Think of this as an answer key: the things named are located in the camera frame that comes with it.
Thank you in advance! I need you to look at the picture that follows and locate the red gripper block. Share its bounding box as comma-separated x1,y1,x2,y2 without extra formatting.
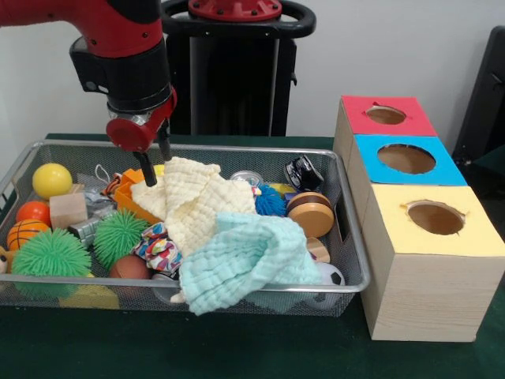
106,87,178,189

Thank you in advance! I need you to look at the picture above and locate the cream yellow waffle cloth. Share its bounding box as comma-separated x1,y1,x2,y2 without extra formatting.
130,156,258,258

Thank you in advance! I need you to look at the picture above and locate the mint green waffle cloth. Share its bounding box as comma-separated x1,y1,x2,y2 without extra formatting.
180,212,323,317

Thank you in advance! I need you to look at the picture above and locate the green spiky rubber ball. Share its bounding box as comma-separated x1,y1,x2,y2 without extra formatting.
10,229,92,277

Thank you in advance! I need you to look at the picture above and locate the shallow clear mesh bin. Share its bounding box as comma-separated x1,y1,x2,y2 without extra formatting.
0,141,372,318

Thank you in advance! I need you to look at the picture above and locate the wooden box with three holes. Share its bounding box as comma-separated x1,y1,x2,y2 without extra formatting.
333,95,505,343

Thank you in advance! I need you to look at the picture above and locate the crumpled clear plastic wrapper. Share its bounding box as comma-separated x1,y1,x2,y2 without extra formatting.
75,175,119,218

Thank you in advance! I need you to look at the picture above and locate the small green spiky ball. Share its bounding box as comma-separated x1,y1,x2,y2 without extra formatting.
93,209,149,269

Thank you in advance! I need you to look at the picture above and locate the multicoloured patterned fabric ball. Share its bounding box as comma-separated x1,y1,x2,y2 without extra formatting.
130,223,184,277

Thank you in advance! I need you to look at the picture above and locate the light wooden cube block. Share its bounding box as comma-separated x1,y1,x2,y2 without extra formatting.
49,192,89,230

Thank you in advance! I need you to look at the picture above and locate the large yellow ball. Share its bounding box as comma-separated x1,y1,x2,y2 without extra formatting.
32,163,73,200

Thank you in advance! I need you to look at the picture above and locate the blue spiky ball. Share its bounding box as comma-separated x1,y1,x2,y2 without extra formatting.
254,186,287,218

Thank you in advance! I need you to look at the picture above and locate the orange mini basketball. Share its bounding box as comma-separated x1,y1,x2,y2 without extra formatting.
6,220,50,252

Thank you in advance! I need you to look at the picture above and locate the brown wooden yo-yo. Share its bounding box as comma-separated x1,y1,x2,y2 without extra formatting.
286,192,335,240

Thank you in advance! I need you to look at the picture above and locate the dark green table cloth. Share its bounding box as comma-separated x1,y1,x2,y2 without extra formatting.
0,133,505,379

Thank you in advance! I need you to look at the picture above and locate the black upright panel stand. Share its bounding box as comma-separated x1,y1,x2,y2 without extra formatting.
454,26,505,178

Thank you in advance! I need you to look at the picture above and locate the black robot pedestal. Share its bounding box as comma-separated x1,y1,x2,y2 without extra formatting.
162,0,318,137

